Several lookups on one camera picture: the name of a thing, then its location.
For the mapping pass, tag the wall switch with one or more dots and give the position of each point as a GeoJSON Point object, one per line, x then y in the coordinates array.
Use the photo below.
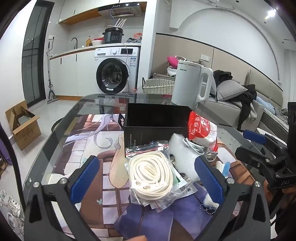
{"type": "Point", "coordinates": [205, 58]}

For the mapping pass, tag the black clothing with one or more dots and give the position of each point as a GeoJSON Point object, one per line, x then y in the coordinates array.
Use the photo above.
{"type": "Point", "coordinates": [222, 75]}

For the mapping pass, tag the brown cardboard box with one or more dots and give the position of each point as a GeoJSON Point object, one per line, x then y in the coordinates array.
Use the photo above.
{"type": "Point", "coordinates": [27, 132]}

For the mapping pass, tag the orange bag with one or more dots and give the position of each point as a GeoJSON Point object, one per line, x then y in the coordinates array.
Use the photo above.
{"type": "Point", "coordinates": [138, 37]}

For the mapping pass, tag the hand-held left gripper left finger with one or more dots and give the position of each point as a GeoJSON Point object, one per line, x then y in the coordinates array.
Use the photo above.
{"type": "Point", "coordinates": [84, 178]}

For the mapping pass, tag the green and white packet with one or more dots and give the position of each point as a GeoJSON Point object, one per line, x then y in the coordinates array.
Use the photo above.
{"type": "Point", "coordinates": [181, 180]}

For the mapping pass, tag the black cardboard box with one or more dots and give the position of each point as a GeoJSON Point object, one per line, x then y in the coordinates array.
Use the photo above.
{"type": "Point", "coordinates": [150, 115]}

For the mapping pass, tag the white washing machine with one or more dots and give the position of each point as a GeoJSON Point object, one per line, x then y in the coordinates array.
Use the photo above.
{"type": "Point", "coordinates": [111, 55]}

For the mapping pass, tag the mop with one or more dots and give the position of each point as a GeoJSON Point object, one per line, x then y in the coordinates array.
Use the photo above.
{"type": "Point", "coordinates": [49, 88]}

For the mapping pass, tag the black jacket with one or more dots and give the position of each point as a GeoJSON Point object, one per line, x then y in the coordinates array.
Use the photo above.
{"type": "Point", "coordinates": [247, 102]}

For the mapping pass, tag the light blue cloth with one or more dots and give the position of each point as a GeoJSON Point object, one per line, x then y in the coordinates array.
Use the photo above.
{"type": "Point", "coordinates": [264, 104]}

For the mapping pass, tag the grey sofa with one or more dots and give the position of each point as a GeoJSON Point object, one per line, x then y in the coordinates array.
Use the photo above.
{"type": "Point", "coordinates": [226, 111]}

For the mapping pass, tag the wicker basket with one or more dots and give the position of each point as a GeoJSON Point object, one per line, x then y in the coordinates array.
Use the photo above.
{"type": "Point", "coordinates": [158, 85]}

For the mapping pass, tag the red and white plastic bag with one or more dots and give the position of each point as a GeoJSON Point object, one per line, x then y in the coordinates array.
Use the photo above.
{"type": "Point", "coordinates": [201, 125]}

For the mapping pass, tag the printed table mat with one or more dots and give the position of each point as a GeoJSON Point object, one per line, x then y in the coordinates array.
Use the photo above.
{"type": "Point", "coordinates": [92, 143]}

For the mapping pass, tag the white foam wrap pouch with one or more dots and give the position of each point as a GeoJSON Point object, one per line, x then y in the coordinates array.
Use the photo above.
{"type": "Point", "coordinates": [178, 148]}

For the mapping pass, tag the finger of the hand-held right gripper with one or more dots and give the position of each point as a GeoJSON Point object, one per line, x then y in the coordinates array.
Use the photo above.
{"type": "Point", "coordinates": [254, 136]}
{"type": "Point", "coordinates": [254, 157]}

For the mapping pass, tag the yellow bottle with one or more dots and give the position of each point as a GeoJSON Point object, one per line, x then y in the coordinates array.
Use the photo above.
{"type": "Point", "coordinates": [88, 42]}

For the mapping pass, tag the white bowl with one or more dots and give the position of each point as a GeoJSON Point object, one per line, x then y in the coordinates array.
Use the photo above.
{"type": "Point", "coordinates": [97, 42]}

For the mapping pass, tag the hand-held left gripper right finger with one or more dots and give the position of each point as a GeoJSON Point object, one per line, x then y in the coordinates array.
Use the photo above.
{"type": "Point", "coordinates": [208, 178]}

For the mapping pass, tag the dark glass door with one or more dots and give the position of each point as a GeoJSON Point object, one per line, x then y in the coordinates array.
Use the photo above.
{"type": "Point", "coordinates": [34, 58]}

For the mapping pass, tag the kitchen faucet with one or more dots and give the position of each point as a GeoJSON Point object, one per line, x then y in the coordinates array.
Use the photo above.
{"type": "Point", "coordinates": [75, 41]}

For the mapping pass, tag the grey pillow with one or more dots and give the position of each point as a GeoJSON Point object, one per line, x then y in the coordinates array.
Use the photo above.
{"type": "Point", "coordinates": [229, 91]}

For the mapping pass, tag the pink cloth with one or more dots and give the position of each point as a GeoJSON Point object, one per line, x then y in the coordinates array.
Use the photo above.
{"type": "Point", "coordinates": [172, 60]}

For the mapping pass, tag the black pressure cooker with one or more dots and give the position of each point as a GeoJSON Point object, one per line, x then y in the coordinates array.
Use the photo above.
{"type": "Point", "coordinates": [113, 36]}

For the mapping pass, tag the white router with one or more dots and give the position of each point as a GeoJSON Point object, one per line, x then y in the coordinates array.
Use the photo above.
{"type": "Point", "coordinates": [116, 24]}

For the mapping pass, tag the grey cloth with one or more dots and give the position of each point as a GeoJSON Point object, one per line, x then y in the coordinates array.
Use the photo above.
{"type": "Point", "coordinates": [131, 40]}

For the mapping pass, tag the white base cabinet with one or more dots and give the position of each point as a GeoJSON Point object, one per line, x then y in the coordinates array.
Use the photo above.
{"type": "Point", "coordinates": [69, 74]}

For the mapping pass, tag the small blue white packet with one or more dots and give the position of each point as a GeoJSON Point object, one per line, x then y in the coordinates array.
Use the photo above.
{"type": "Point", "coordinates": [225, 169]}

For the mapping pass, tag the shoe rack with shoes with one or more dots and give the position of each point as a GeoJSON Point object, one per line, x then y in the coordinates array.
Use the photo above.
{"type": "Point", "coordinates": [10, 208]}

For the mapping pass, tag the range hood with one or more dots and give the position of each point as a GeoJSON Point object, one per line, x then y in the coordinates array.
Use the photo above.
{"type": "Point", "coordinates": [122, 10]}

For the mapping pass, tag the white electric kettle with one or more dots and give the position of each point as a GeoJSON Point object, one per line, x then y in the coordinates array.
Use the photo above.
{"type": "Point", "coordinates": [187, 85]}

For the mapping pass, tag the ceiling light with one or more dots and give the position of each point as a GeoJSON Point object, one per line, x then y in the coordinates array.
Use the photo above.
{"type": "Point", "coordinates": [270, 13]}

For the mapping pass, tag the white upper cabinet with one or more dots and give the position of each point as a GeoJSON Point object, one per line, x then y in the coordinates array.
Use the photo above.
{"type": "Point", "coordinates": [81, 9]}

